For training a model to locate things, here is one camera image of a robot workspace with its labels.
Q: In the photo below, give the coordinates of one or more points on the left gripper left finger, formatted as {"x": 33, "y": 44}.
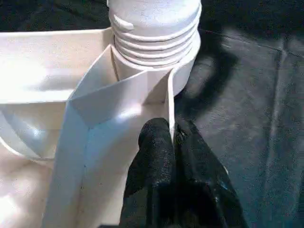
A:
{"x": 154, "y": 166}

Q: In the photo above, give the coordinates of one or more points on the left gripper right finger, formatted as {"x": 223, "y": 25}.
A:
{"x": 197, "y": 178}

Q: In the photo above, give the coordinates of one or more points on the white plastic table leg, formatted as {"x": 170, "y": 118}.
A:
{"x": 154, "y": 23}

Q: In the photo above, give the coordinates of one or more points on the black work mat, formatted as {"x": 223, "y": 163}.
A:
{"x": 261, "y": 118}

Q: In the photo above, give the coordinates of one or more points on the white plastic table top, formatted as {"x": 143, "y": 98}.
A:
{"x": 47, "y": 71}

